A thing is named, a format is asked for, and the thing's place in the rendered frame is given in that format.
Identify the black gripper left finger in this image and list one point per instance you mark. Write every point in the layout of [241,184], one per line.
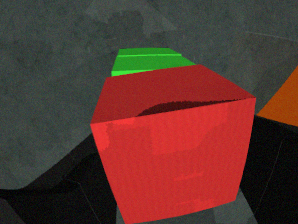
[74,191]

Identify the green block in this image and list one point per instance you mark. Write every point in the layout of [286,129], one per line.
[131,64]
[146,52]

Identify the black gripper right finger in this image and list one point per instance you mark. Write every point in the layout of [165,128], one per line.
[270,177]

